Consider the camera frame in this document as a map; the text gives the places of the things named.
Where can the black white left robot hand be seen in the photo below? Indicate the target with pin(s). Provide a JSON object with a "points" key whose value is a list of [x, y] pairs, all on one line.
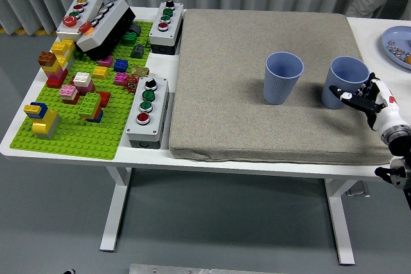
{"points": [[69, 271]]}

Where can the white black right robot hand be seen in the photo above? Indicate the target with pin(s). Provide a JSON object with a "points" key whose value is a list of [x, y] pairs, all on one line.
{"points": [[385, 107]]}

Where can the blue ribbed plastic cup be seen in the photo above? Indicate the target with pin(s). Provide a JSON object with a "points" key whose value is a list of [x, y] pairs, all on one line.
{"points": [[337, 78], [277, 89]]}

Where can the blue plastic plate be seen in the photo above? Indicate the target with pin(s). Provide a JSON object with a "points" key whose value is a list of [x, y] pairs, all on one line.
{"points": [[398, 35]]}

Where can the white table leg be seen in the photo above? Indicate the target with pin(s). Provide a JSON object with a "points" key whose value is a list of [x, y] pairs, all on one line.
{"points": [[114, 210], [340, 222]]}

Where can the green brick baseplate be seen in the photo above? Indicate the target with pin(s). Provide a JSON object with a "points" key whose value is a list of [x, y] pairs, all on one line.
{"points": [[70, 139]]}

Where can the blue yellow grey brick stack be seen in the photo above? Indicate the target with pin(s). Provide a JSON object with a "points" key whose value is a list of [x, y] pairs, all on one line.
{"points": [[45, 123]]}

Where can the grey-brown fabric mat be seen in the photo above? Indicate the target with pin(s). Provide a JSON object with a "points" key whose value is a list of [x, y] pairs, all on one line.
{"points": [[224, 94]]}

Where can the green orange blue brick stack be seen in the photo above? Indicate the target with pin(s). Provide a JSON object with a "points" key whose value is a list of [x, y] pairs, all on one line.
{"points": [[90, 104]]}

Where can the grey four-button control box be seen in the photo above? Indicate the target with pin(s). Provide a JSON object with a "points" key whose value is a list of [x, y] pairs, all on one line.
{"points": [[157, 107]]}

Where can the brass valve red handwheel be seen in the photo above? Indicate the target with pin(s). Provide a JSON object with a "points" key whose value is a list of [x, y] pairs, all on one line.
{"points": [[131, 84]]}

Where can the magenta toy brick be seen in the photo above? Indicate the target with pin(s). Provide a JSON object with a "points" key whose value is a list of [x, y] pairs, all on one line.
{"points": [[106, 61], [121, 78]]}

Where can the yellow toy brick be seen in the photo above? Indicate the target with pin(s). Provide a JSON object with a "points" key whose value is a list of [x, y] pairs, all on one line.
{"points": [[100, 72]]}

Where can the brown yellow red brick stack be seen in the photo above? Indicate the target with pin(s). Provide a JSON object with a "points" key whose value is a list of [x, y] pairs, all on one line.
{"points": [[53, 70]]}

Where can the blue toy brick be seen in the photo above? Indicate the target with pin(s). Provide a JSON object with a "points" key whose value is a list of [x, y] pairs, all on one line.
{"points": [[121, 65]]}

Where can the yellow white brick stack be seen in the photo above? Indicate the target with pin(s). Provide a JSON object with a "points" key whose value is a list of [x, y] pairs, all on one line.
{"points": [[62, 47]]}

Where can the grey three-button control box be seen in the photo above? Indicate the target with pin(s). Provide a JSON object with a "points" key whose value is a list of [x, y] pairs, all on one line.
{"points": [[173, 28]]}

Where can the dark grey sloped brick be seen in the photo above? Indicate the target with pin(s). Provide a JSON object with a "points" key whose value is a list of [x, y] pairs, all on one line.
{"points": [[137, 52]]}

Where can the green toy brick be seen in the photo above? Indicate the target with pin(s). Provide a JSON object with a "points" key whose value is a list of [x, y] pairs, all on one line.
{"points": [[130, 38]]}

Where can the white five-button control box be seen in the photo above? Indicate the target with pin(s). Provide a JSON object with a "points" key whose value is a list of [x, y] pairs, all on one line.
{"points": [[69, 28]]}

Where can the white black tilted button box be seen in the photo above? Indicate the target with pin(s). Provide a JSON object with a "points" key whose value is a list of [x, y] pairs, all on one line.
{"points": [[104, 30]]}

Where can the yellow black floor tape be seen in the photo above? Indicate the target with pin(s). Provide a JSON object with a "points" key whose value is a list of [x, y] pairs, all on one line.
{"points": [[19, 31]]}

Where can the grey table control bracket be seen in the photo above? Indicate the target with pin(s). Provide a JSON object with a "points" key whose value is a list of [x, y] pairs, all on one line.
{"points": [[359, 190]]}

